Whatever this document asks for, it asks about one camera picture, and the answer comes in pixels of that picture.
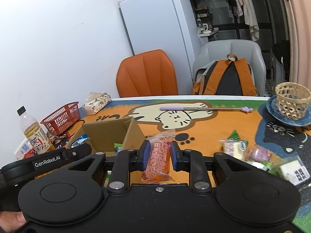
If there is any red plastic basket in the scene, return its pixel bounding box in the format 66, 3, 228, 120
40, 101, 80, 136

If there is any orange grey backpack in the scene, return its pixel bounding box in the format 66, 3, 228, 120
192, 53, 257, 96

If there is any person's left hand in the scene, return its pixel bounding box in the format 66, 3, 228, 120
0, 211, 27, 233

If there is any white shelf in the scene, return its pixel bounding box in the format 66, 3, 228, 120
197, 28, 219, 43

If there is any blue snack packet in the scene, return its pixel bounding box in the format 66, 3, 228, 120
73, 135, 91, 149

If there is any purple-handled telescopic stick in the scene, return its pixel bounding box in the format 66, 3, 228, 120
160, 105, 253, 113

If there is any grey chair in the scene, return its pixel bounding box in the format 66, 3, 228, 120
192, 39, 266, 97

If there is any woven bamboo basket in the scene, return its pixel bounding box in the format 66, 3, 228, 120
275, 82, 307, 121

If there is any black white snack packet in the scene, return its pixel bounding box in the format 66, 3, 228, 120
268, 156, 310, 187

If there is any hanging black garment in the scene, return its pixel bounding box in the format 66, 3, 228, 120
270, 39, 291, 66

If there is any pink curtain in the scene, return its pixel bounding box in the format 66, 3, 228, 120
283, 0, 311, 88

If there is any orange chair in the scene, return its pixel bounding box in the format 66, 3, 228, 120
116, 49, 178, 98

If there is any floral tissue pack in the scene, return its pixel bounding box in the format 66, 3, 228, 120
81, 91, 112, 115

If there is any white refrigerator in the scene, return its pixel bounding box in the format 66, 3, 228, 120
119, 0, 202, 96

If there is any blue ceramic plate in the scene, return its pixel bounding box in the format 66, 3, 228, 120
266, 96, 311, 127

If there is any long white cracker packet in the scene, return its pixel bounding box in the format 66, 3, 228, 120
218, 130, 249, 161

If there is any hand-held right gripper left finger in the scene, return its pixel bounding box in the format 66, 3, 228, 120
68, 141, 151, 193

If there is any orange-red snack packet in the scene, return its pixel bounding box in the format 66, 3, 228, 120
141, 129, 176, 183

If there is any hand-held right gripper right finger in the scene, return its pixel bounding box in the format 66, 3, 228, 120
171, 141, 253, 192

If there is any hanging white shirt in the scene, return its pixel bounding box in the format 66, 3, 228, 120
239, 0, 260, 42

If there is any cardboard box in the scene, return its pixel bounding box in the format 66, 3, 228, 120
65, 116, 148, 158

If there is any cartoon cat table mat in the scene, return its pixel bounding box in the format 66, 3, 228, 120
62, 97, 311, 227

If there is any tea bottle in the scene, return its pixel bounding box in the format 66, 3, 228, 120
17, 106, 56, 154

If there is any purple mochi packet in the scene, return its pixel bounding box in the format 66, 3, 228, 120
244, 144, 274, 163

